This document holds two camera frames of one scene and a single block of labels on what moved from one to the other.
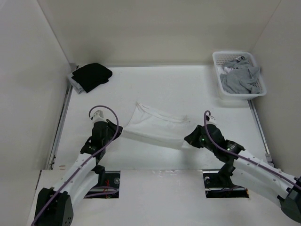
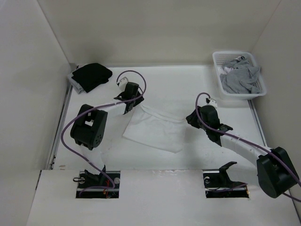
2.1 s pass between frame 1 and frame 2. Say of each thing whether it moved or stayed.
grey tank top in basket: stayed
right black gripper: moved
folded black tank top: stayed
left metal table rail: stayed
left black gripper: moved
